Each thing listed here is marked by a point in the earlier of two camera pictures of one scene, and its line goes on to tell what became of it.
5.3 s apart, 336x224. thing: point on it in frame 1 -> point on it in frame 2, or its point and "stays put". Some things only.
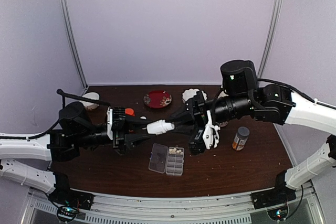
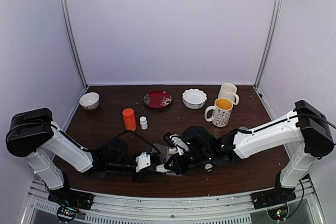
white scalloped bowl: (190, 93) stays put
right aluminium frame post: (273, 30) stays put
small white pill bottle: (159, 126) -> (160, 168)
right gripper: (196, 112) -> (179, 169)
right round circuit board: (279, 213) stays put
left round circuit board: (66, 213) stays put
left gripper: (120, 139) -> (143, 173)
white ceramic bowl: (90, 106) stays put
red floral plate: (157, 98) stays put
